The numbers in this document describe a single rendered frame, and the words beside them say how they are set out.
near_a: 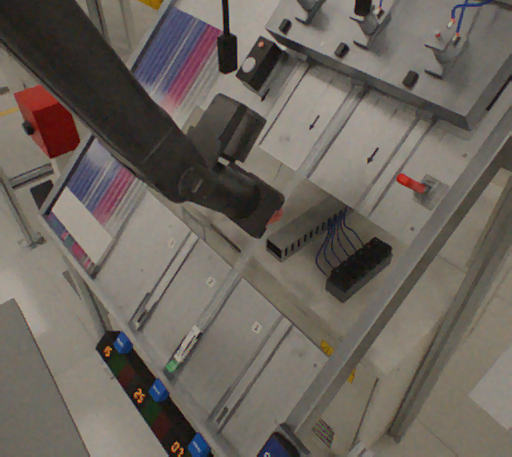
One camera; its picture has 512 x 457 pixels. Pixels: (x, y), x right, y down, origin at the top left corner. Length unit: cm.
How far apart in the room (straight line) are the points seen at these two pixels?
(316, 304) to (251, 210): 42
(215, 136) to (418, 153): 28
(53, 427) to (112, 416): 66
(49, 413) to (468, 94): 82
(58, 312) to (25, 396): 88
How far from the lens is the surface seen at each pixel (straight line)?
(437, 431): 159
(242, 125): 51
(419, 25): 65
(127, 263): 87
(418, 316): 99
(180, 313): 77
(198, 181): 46
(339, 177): 66
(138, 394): 84
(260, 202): 59
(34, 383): 98
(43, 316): 184
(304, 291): 98
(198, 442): 74
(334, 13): 70
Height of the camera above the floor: 141
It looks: 43 degrees down
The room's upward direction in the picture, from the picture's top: straight up
